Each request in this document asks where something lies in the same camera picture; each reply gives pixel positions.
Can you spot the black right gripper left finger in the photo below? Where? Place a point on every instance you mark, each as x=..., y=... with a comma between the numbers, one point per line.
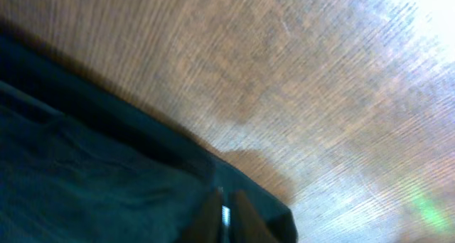
x=208, y=222

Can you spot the black shorts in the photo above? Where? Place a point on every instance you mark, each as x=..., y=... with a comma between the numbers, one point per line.
x=80, y=165

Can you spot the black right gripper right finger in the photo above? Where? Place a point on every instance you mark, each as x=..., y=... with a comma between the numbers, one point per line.
x=246, y=226

